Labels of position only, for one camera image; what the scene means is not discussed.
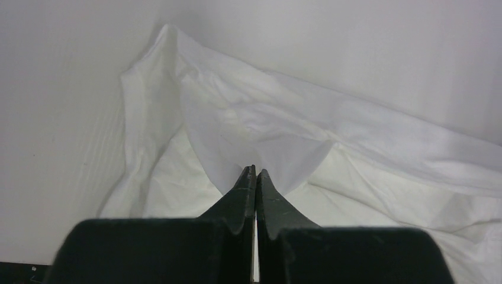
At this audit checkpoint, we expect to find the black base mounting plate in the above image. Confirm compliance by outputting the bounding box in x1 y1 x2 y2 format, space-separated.
1 262 51 284

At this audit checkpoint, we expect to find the white t shirt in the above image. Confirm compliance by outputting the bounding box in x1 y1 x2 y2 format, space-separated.
100 25 501 283

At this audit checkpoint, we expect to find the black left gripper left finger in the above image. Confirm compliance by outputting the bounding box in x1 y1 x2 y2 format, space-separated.
44 166 256 283

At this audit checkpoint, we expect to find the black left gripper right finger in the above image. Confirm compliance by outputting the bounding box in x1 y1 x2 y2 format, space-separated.
255 170 454 283

